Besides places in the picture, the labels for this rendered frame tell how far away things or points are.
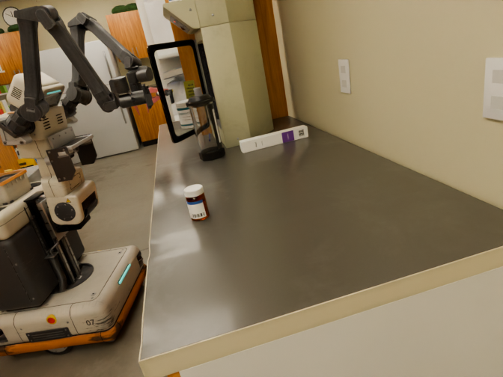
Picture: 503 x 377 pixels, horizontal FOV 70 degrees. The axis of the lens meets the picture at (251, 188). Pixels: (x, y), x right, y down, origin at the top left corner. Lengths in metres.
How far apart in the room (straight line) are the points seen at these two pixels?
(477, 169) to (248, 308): 0.58
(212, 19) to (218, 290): 1.08
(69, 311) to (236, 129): 1.24
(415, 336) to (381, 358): 0.07
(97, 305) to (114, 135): 4.74
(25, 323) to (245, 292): 1.72
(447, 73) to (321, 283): 0.55
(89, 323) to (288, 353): 1.57
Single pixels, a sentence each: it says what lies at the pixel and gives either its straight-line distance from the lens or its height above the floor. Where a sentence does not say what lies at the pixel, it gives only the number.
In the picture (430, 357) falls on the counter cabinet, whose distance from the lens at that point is 0.78.
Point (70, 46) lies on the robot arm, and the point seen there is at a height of 1.44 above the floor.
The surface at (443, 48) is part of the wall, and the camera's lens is 0.94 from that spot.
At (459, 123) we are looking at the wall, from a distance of 0.93.
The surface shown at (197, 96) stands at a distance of 1.37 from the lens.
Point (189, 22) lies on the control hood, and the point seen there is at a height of 1.43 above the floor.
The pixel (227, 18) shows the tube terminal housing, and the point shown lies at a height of 1.42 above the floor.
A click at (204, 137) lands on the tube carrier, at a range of 1.37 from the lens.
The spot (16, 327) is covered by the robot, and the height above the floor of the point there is 0.23.
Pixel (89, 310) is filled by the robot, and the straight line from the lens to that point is 2.05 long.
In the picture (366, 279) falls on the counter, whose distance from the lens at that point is 0.63.
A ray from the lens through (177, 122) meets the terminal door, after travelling 1.60.
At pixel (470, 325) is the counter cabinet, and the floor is 0.79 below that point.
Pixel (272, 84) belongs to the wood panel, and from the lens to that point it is 1.91.
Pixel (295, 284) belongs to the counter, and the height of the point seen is 0.94.
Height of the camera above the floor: 1.32
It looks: 22 degrees down
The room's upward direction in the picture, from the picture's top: 11 degrees counter-clockwise
